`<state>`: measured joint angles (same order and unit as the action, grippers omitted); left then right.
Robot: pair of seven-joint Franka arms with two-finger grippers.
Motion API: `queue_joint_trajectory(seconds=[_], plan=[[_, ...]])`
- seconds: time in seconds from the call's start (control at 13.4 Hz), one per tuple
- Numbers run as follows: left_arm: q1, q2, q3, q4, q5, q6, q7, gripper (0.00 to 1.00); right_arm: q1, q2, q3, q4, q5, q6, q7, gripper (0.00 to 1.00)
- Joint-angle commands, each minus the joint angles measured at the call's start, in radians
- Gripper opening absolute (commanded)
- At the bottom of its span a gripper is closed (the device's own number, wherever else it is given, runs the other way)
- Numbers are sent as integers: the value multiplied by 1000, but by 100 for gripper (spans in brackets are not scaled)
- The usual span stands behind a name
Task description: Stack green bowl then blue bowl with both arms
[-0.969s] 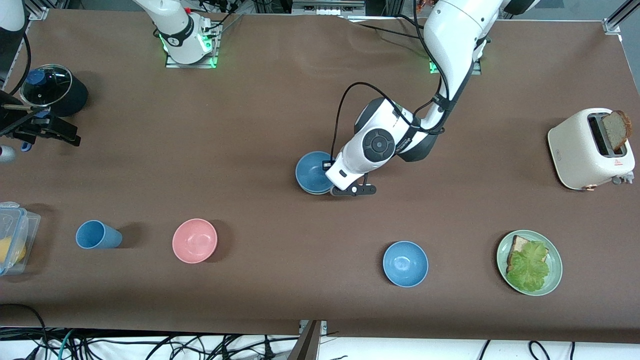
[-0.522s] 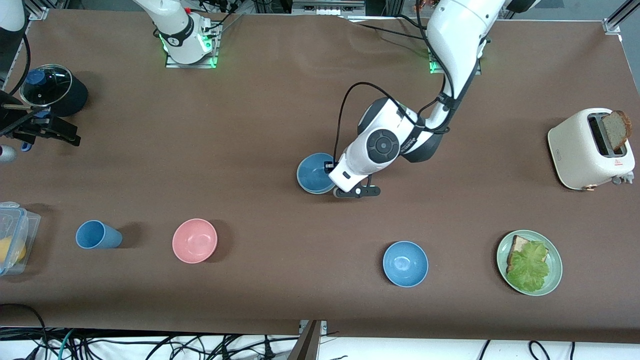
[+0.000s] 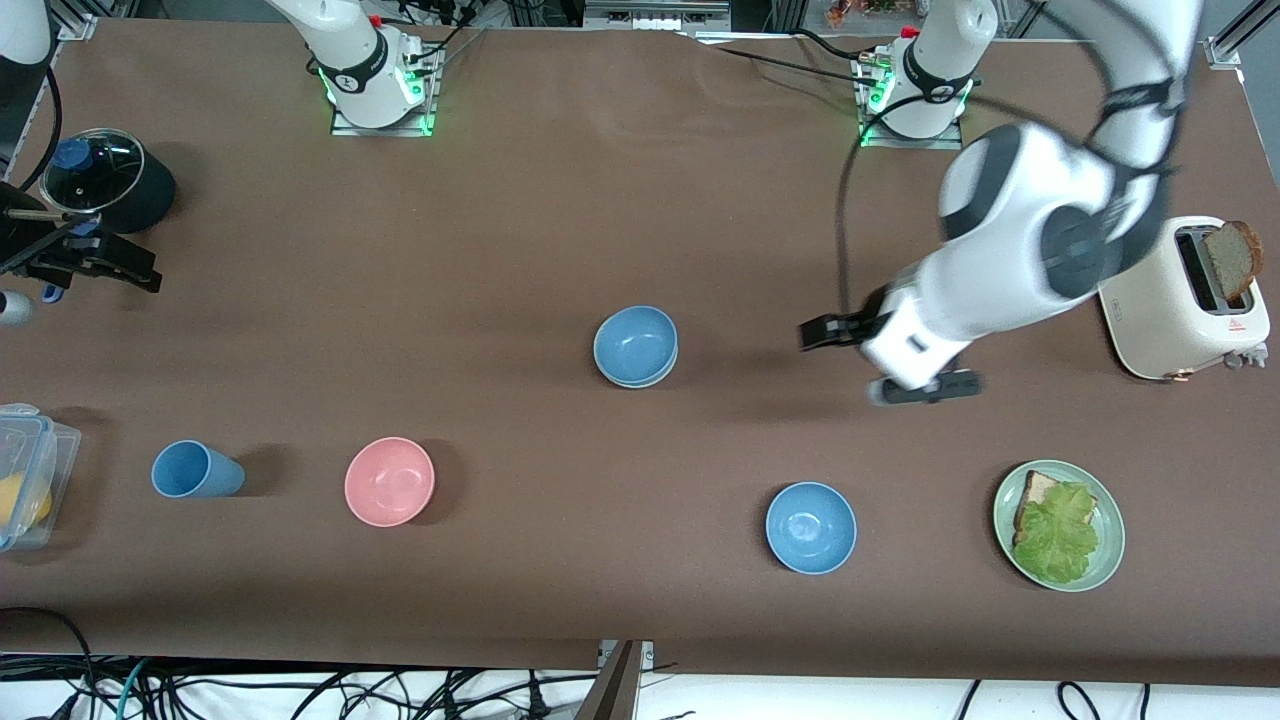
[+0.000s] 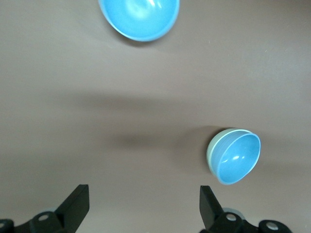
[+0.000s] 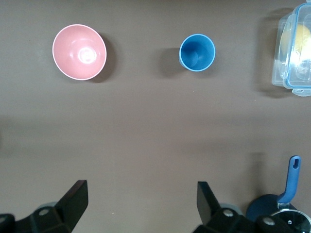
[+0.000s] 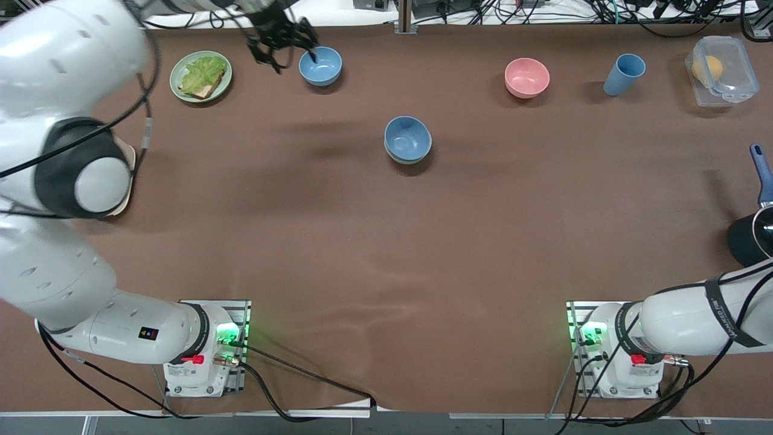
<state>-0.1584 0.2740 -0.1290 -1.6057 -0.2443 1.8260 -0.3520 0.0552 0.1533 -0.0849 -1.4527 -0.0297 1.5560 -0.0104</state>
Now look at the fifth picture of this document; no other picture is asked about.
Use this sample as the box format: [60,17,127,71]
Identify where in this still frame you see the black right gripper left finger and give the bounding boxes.
[0,179,88,233]

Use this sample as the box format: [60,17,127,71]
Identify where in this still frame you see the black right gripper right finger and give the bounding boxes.
[192,181,294,233]

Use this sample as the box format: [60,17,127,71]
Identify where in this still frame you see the pink bowl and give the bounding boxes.
[52,24,107,81]

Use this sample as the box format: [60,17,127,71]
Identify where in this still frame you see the dark blue pot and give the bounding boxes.
[245,155,311,233]

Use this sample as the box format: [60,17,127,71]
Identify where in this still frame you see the brown table cover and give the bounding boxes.
[0,0,311,233]

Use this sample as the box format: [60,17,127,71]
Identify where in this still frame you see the clear plastic container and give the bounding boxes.
[271,1,311,98]

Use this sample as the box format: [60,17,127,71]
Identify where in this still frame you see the blue cup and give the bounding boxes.
[178,33,216,72]

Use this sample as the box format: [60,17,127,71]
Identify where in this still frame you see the yellow lemon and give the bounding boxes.
[280,23,311,81]

